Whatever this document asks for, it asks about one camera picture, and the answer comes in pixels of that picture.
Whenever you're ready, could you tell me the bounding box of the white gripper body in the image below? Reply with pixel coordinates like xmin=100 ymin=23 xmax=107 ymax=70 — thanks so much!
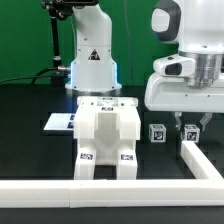
xmin=145 ymin=55 xmax=224 ymax=113

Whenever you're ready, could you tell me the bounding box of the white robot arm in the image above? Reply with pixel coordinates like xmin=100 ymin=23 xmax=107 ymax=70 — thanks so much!
xmin=66 ymin=0 xmax=224 ymax=114

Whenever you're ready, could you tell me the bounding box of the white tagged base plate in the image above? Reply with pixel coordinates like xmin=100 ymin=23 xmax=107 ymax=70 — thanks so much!
xmin=44 ymin=113 xmax=75 ymax=131

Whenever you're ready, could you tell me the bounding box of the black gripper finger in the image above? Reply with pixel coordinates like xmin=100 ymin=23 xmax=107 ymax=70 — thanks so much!
xmin=200 ymin=112 xmax=213 ymax=132
xmin=174 ymin=112 xmax=182 ymax=131

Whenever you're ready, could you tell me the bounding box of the black cable on table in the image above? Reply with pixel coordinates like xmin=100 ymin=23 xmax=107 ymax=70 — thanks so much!
xmin=0 ymin=66 xmax=72 ymax=86

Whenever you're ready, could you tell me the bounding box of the white U-shaped obstacle fence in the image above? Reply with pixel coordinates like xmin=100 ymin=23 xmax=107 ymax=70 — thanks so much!
xmin=0 ymin=141 xmax=224 ymax=208

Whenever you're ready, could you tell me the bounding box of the white chair backrest part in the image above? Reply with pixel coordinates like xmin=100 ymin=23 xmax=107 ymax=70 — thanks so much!
xmin=74 ymin=96 xmax=141 ymax=140

